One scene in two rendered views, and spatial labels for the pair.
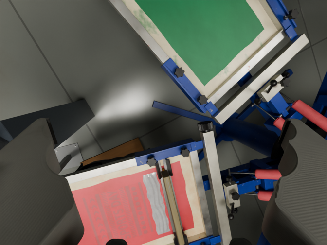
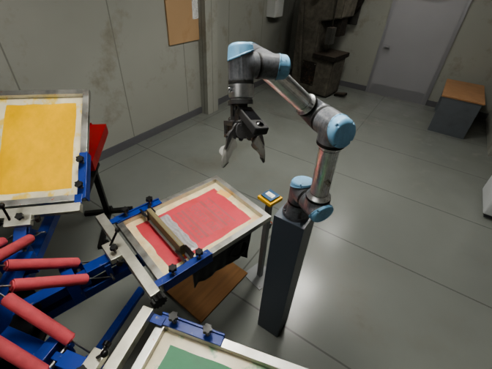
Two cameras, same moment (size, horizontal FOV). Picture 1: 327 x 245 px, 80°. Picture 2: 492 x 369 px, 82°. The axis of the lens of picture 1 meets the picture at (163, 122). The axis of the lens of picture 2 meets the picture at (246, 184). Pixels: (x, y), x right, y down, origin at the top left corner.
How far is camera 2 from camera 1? 0.83 m
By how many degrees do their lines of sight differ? 50
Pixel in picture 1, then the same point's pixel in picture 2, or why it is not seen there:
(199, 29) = not seen: outside the picture
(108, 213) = (212, 217)
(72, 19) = not seen: outside the picture
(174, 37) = not seen: outside the picture
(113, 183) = (218, 234)
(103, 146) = (233, 297)
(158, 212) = (173, 227)
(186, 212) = (147, 233)
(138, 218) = (188, 219)
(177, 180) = (165, 253)
